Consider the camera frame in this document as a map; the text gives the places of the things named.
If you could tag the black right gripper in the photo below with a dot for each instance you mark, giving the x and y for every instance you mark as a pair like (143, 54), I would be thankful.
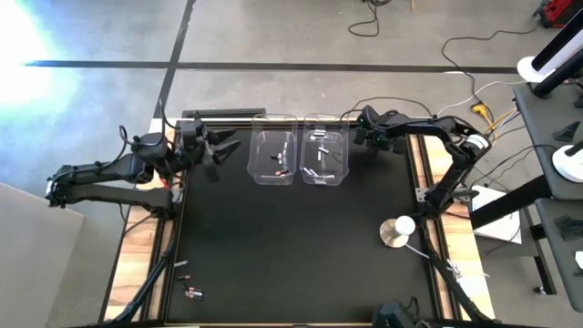
(380, 130)

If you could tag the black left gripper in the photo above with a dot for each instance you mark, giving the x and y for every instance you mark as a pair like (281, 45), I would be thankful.
(196, 139)

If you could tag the clear plastic bin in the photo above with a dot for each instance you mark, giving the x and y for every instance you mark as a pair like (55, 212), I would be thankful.
(339, 159)
(262, 150)

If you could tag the black copper-top battery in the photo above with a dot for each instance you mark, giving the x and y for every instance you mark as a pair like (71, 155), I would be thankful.
(275, 157)
(193, 290)
(195, 295)
(183, 277)
(282, 172)

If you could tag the white globe lamp brass base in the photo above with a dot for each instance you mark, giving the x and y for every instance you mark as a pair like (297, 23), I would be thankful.
(404, 225)

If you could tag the silver battery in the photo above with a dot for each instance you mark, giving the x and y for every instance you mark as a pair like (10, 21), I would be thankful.
(181, 263)

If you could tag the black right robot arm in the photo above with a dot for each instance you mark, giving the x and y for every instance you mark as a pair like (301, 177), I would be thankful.
(455, 182)

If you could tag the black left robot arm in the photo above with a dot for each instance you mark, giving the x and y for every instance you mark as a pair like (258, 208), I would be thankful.
(105, 193)

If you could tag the white sheet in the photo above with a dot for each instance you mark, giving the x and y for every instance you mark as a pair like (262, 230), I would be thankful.
(498, 223)

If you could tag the black beam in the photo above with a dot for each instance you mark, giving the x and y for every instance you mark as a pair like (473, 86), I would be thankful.
(510, 207)

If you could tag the person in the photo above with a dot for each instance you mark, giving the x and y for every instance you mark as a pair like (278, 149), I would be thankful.
(391, 315)

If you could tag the grey side table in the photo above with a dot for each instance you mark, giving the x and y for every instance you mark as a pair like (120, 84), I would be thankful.
(542, 136)

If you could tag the white round-base stand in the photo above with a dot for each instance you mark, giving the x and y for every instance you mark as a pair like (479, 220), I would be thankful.
(530, 68)
(567, 164)

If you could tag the small black object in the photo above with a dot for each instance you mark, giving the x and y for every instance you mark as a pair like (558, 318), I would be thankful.
(567, 132)
(570, 228)

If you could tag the grey board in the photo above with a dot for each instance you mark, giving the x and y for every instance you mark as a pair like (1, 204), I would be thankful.
(36, 264)

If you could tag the red tool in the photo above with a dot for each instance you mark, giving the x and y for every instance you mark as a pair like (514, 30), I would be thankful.
(558, 11)

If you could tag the silver metal bracket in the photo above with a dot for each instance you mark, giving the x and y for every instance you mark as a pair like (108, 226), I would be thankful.
(421, 195)

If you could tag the black aluminium table frame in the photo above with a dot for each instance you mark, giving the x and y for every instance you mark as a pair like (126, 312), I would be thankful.
(161, 296)

